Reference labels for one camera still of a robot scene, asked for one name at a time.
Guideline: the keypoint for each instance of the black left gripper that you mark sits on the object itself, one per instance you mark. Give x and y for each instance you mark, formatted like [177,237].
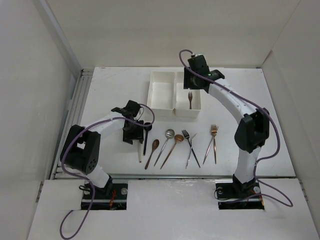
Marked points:
[132,135]

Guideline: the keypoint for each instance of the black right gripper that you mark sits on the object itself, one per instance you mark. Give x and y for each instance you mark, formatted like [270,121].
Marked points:
[191,81]

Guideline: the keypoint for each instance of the black plastic ladle spoon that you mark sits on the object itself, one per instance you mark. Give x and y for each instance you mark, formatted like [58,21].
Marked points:
[147,127]

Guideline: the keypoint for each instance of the beige plastic spoon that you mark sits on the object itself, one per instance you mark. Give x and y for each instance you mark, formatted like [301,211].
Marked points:
[140,151]

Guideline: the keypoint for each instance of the dark wooden fork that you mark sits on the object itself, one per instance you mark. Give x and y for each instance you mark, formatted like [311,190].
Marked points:
[190,98]

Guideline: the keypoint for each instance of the copper metal fork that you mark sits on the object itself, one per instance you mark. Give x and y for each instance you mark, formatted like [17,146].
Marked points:
[214,132]

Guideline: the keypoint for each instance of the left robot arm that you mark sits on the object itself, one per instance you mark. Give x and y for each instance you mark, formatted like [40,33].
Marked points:
[82,146]

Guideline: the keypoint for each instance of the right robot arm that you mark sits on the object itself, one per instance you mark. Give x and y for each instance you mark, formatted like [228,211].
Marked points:
[253,123]

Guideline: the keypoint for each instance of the brown wooden spoon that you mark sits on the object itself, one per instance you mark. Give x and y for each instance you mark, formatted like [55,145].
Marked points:
[154,146]

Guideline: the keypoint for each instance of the silver slotted spoon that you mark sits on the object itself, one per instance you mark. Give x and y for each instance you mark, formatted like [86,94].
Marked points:
[169,134]

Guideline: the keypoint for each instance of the left white plastic container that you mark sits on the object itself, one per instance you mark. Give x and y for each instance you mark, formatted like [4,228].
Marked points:
[161,93]

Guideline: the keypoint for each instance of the white plastic container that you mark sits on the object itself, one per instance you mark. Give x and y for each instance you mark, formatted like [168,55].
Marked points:
[181,99]
[161,93]

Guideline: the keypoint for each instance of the copper metal spoon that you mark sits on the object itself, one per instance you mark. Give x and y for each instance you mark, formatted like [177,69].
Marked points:
[178,138]

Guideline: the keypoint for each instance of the right white plastic container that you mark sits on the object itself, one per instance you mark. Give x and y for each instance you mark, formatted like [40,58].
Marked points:
[181,99]

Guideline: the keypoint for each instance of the silver metal fork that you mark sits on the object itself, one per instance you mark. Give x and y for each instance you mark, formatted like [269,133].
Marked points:
[190,150]

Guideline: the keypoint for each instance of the silver fork beside copper fork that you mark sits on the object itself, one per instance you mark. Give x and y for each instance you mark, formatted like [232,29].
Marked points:
[208,149]

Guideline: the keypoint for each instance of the black handled fork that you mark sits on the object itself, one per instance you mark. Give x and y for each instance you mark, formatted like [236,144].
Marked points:
[187,137]

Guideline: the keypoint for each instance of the aluminium side rail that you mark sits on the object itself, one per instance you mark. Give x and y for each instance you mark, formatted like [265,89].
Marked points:
[72,114]

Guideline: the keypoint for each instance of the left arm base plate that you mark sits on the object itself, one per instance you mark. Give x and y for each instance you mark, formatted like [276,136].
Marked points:
[114,199]

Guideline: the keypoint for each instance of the aluminium front rail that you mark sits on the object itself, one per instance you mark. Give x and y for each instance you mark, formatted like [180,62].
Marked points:
[63,175]

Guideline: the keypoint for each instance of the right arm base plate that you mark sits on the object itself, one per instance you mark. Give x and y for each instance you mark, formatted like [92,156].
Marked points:
[229,198]

